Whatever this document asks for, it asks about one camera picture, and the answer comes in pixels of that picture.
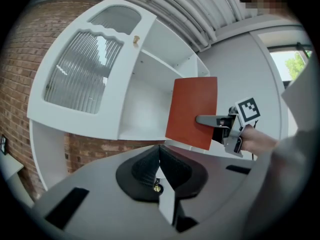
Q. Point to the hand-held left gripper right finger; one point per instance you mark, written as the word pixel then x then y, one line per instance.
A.
pixel 182 176

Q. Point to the white side table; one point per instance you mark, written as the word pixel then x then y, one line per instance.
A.
pixel 10 166

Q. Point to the white shade table lamp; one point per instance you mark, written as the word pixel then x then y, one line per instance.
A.
pixel 158 188

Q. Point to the white ribbed-glass cabinet door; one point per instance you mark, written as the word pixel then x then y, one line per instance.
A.
pixel 131 56

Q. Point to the person's right forearm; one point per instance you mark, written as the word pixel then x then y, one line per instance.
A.
pixel 260 140

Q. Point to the window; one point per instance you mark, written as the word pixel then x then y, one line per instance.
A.
pixel 282 64

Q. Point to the brass door knob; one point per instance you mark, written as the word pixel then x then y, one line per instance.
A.
pixel 136 39

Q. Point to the white desk with shelf hutch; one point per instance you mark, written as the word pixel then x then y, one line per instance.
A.
pixel 47 154

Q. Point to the small black picture frame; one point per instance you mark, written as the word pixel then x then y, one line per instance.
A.
pixel 3 145

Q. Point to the red book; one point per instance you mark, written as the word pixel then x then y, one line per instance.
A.
pixel 190 99

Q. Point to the white ceiling pipes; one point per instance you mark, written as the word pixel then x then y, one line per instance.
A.
pixel 190 11

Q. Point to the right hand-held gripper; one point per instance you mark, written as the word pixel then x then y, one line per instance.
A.
pixel 247 110

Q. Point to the person's left forearm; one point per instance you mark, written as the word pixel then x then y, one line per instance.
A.
pixel 287 189

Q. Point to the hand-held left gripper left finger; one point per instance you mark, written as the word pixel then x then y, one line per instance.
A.
pixel 140 176

